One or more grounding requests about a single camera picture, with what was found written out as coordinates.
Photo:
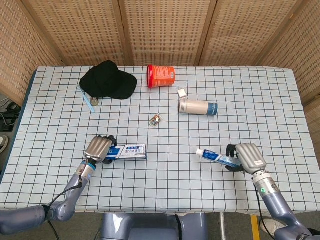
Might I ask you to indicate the black baseball cap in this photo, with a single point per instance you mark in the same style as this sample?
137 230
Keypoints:
107 80

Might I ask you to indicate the beige blue thermos bottle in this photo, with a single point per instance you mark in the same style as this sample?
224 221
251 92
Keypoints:
197 107

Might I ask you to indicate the small crumpled snack wrapper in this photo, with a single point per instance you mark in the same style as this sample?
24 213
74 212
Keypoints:
155 120

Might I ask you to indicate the yellow floor tape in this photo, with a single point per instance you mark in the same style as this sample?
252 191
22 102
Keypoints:
255 227

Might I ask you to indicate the light blue toothbrush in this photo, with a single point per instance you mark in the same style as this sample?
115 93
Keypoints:
88 101

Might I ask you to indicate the grey white shoe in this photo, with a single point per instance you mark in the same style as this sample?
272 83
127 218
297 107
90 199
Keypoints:
3 143

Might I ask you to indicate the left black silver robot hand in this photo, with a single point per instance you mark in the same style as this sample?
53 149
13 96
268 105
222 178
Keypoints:
98 148

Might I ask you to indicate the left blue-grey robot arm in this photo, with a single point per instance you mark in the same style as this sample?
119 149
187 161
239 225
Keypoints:
72 192

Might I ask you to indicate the white table leg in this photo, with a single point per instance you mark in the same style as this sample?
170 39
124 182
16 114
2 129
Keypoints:
222 225

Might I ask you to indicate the white square flip lid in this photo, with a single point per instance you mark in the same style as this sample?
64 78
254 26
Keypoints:
182 93

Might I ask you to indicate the blue-grey robot torso base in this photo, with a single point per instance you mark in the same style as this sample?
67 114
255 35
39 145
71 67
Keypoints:
150 227

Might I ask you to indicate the white blue checkered tablecloth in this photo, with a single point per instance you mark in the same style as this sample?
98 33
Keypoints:
175 185

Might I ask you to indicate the blue white toothpaste tube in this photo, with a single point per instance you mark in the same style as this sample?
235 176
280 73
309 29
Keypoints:
212 155

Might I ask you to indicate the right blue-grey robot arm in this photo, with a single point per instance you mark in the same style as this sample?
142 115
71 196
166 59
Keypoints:
275 200

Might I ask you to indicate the small round metal disc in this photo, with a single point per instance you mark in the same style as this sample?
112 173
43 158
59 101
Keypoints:
94 102

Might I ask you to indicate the orange plastic tub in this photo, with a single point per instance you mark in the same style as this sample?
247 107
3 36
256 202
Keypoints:
162 76

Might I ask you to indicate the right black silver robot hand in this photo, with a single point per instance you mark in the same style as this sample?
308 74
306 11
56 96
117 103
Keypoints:
251 157

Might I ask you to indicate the blue white toothpaste box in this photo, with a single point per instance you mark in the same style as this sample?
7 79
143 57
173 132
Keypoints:
132 151

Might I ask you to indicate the white sneaker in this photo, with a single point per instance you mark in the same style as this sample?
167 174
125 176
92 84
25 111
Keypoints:
271 226

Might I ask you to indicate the woven bamboo screen panel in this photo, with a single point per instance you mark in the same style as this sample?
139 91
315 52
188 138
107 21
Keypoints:
22 45
245 30
165 30
85 30
300 55

